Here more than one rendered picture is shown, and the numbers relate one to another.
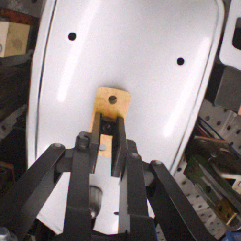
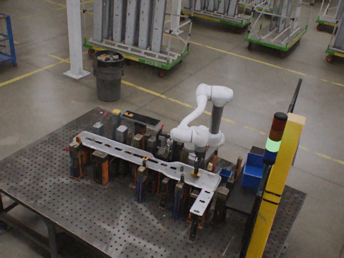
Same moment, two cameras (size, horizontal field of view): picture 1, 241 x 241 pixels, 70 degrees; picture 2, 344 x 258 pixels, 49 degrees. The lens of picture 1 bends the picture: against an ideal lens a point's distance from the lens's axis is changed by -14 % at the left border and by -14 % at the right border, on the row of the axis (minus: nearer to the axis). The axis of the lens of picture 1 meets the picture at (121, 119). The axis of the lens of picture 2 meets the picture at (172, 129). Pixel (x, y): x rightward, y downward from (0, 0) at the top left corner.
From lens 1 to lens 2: 2.99 m
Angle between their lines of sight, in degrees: 60
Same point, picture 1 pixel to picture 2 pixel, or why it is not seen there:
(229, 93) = (195, 192)
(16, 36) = (210, 167)
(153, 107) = (196, 179)
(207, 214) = (111, 223)
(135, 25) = (208, 180)
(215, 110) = (173, 227)
